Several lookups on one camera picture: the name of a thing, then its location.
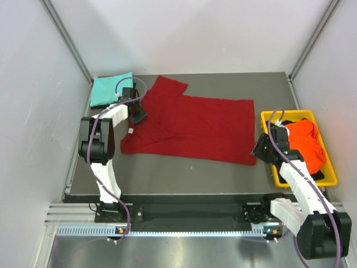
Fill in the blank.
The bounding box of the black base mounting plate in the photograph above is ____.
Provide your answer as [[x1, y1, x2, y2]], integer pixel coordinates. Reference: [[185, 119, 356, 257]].
[[94, 194, 276, 233]]

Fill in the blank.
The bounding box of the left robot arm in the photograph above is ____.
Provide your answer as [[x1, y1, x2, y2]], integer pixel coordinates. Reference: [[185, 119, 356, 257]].
[[78, 87, 147, 223]]

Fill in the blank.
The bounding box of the folded teal t-shirt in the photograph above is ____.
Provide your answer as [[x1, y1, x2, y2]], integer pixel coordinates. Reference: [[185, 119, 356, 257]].
[[90, 72, 133, 108]]

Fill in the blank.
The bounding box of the folded dark t-shirt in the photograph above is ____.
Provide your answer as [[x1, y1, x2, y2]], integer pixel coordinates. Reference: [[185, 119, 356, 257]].
[[90, 81, 140, 109]]

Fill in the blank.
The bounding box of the grey slotted cable duct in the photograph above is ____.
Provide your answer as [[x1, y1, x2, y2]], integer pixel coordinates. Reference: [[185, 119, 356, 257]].
[[56, 225, 282, 237]]

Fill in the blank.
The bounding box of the aluminium frame rail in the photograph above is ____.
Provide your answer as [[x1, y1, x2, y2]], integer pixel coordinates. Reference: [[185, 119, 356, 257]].
[[44, 202, 349, 224]]

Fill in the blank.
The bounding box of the orange t-shirt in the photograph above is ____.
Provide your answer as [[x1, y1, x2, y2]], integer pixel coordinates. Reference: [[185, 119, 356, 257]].
[[286, 119, 327, 175]]

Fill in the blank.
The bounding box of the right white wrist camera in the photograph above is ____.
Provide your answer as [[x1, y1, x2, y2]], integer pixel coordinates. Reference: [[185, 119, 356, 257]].
[[274, 119, 286, 128]]

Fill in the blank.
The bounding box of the yellow plastic bin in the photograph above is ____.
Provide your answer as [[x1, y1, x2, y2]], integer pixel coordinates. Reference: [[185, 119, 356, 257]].
[[260, 110, 338, 188]]

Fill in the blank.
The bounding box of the dark red t-shirt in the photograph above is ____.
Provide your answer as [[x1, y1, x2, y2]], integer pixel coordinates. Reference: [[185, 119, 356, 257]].
[[120, 75, 256, 165]]

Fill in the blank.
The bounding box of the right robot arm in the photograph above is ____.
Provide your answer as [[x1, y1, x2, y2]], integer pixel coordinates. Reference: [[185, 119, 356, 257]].
[[251, 125, 352, 260]]

